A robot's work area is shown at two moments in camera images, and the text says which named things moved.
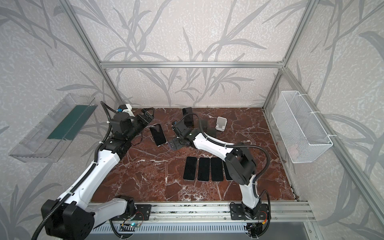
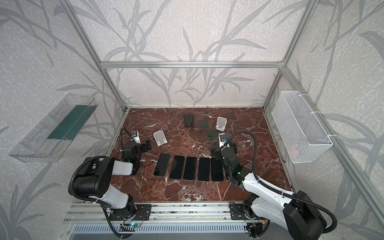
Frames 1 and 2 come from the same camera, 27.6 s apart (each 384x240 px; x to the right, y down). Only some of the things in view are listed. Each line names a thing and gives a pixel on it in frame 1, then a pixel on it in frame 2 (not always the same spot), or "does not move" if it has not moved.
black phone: x=158 y=134 to x=177 y=168
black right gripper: x=176 y=142 to x=224 y=151
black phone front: x=204 y=168 does not move
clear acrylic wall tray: x=47 y=142 does not move
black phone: x=188 y=119 to x=162 y=165
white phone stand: x=221 y=122 does not move
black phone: x=190 y=168 does not move
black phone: x=216 y=169 does not move
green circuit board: x=134 y=225 does not move
